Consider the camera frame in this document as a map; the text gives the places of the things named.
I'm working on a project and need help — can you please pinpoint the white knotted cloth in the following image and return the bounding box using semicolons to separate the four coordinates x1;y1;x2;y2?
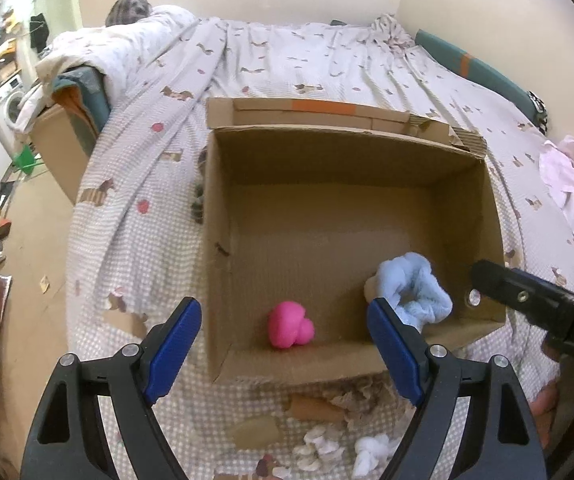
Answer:
352;434;402;479

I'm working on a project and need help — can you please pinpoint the blue fluffy plush scrunchie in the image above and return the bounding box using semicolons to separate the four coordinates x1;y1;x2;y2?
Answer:
364;252;453;333

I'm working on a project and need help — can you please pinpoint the orange tan soft piece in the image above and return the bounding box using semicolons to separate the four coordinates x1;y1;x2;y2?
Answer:
287;393;345;424

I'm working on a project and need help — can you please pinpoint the pink rubber duck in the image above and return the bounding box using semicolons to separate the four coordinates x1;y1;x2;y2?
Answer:
267;301;315;350

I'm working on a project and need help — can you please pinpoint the beige lace scrunchie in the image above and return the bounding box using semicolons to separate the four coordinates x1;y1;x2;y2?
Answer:
323;376;415;431

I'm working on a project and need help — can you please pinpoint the beige translucent soft piece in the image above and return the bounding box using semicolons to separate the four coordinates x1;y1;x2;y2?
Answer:
229;415;282;450

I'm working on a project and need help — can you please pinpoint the person's right hand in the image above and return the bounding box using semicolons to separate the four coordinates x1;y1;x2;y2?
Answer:
530;335;574;457

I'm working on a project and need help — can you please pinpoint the checkered dog-print bedsheet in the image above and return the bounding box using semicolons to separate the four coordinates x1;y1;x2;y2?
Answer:
66;15;574;479

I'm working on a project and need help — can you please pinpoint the teal bolster pillow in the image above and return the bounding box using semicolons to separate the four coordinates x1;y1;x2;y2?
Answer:
415;29;548;136

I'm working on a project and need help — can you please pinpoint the dark striped cloth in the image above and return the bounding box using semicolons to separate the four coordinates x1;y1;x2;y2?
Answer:
190;148;208;224

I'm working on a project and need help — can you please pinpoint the open brown cardboard box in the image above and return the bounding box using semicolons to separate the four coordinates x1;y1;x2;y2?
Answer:
203;98;506;385

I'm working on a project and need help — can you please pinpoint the green dustpan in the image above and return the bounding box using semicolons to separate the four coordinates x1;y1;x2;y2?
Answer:
12;144;36;176

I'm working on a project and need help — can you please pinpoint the brown bedside cardboard box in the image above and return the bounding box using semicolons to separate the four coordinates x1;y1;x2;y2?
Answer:
30;104;89;204

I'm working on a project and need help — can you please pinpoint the white washing machine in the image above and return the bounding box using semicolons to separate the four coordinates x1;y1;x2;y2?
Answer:
0;74;24;157

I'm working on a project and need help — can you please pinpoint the white folded duvet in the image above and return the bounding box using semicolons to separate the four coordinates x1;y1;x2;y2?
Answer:
11;4;198;134

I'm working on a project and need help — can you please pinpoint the black hanging garment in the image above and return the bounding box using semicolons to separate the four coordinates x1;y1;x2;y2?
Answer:
29;13;49;54

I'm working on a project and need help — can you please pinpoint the grey striped plush toy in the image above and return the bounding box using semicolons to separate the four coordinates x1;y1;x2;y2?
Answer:
104;0;152;27

